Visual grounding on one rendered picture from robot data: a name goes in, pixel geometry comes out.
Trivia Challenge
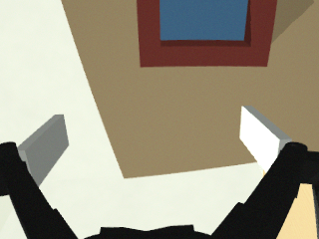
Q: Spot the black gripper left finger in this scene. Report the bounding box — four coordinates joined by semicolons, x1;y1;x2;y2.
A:
0;115;79;239

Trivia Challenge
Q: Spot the brown wooden board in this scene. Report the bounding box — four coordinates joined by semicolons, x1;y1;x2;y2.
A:
61;0;319;179

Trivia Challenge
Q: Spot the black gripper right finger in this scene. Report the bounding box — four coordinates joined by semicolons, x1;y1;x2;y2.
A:
207;106;319;239

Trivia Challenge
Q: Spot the red rectangular frame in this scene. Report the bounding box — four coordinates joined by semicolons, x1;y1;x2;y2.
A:
137;0;277;68

